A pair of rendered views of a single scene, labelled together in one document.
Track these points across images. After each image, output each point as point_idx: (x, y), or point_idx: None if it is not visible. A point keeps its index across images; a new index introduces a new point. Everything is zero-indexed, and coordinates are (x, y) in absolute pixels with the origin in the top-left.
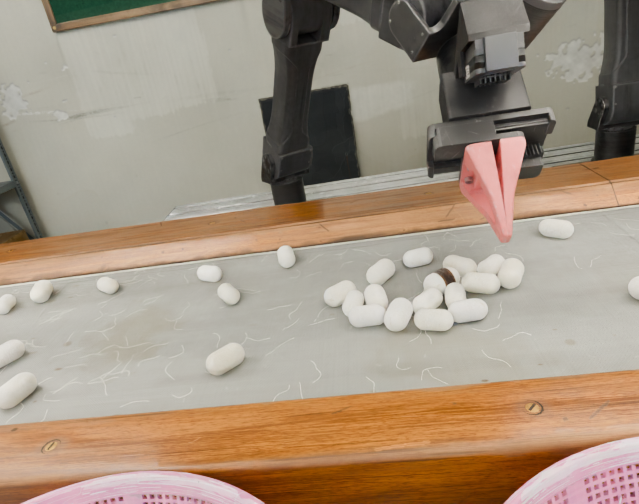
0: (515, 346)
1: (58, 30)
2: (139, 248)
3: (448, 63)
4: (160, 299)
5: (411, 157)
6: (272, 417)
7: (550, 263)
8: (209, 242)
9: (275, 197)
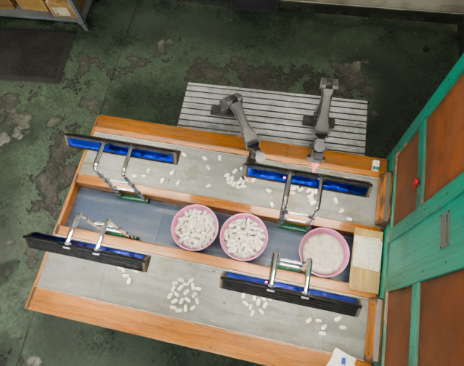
0: (246, 194)
1: None
2: (189, 142)
3: (250, 152)
4: (195, 162)
5: None
6: (213, 200)
7: None
8: (204, 145)
9: (221, 110)
